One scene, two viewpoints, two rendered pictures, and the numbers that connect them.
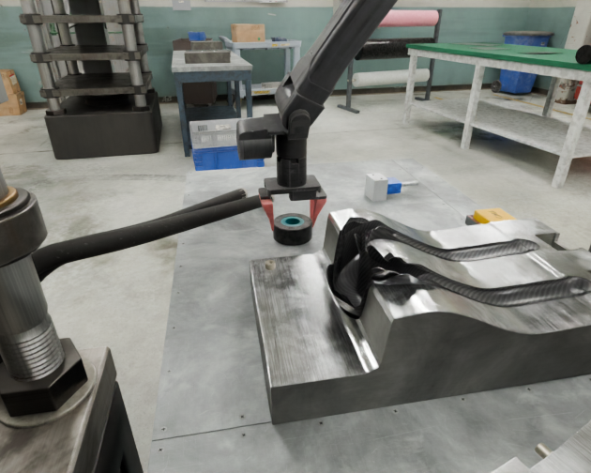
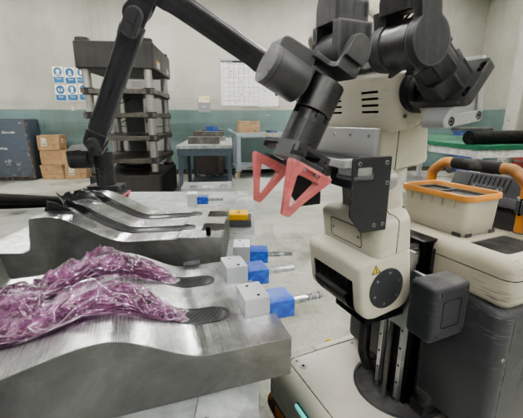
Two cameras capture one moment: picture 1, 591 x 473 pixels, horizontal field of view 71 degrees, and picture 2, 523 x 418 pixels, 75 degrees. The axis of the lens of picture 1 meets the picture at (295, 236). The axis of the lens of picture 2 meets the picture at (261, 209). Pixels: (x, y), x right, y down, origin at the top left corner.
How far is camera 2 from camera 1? 69 cm
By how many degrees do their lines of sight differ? 16
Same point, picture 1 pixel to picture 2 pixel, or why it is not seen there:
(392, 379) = (40, 260)
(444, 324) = (60, 226)
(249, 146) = (71, 159)
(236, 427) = not seen: outside the picture
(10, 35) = not seen: hidden behind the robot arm
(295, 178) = (102, 180)
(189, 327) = not seen: outside the picture
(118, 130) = (137, 187)
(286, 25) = (278, 122)
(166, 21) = (193, 119)
